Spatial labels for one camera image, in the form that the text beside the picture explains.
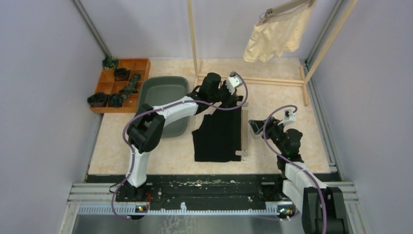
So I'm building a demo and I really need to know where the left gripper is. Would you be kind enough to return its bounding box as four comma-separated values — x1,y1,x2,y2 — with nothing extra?
209,80,239,108

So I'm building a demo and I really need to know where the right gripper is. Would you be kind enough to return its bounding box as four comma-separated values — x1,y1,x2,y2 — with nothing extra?
249,117,286,154

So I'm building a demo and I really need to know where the black garment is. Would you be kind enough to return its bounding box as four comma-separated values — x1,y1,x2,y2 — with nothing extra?
192,108,242,162

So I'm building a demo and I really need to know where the beige cotton underwear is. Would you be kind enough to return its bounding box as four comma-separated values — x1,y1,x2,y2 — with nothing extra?
244,2,317,62

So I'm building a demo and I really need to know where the beige clip hanger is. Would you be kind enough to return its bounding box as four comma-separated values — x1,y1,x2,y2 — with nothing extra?
259,0,316,23

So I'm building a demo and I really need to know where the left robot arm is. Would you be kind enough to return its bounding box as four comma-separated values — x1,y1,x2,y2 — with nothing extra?
122,71,247,202

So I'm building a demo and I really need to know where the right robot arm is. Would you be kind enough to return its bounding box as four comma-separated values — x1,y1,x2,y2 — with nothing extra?
248,117,349,234

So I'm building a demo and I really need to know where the dark green plastic bin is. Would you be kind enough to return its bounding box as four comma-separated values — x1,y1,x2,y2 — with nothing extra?
137,76,189,138

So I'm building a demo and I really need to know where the orange compartment tray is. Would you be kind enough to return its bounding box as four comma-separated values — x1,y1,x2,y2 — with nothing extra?
90,58,151,114

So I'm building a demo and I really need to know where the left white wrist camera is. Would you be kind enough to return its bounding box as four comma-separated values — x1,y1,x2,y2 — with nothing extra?
225,72,243,95

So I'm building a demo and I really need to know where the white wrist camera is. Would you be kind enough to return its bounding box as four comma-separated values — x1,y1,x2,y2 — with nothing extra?
280,109,297,126
225,72,243,95

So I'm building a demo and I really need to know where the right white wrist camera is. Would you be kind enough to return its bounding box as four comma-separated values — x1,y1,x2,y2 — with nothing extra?
280,109,297,126

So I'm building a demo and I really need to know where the wooden clothes rack frame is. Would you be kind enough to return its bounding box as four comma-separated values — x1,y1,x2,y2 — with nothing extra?
186,0,360,109

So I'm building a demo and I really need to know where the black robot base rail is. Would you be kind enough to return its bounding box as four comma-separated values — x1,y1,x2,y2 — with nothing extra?
115,174,291,211

